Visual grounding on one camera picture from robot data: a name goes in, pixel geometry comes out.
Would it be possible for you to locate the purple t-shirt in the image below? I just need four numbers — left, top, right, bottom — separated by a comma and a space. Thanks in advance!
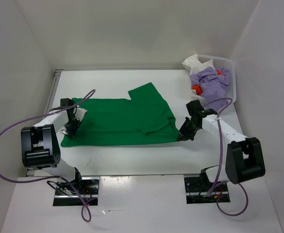
189, 67, 231, 102

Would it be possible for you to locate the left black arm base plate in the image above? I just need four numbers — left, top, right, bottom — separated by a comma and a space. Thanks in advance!
47, 176, 100, 207

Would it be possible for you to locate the orange t-shirt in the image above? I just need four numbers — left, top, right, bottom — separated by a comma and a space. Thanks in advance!
189, 67, 225, 97

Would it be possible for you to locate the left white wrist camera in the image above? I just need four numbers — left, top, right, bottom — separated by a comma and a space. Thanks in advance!
75, 108, 88, 122

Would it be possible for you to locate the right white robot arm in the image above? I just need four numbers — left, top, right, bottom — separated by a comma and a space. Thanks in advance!
177, 100, 266, 191

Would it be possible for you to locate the white t-shirt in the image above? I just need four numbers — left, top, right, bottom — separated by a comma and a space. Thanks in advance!
182, 54, 215, 74

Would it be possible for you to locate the white plastic basket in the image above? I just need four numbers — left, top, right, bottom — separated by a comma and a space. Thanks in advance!
182, 54, 237, 102

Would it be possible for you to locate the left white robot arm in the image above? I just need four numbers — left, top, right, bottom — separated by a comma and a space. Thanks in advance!
21, 98, 87, 194

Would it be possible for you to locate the green t-shirt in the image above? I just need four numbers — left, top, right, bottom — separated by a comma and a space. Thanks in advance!
61, 83, 178, 148

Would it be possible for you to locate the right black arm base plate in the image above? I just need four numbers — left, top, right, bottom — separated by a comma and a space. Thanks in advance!
184, 174, 230, 204

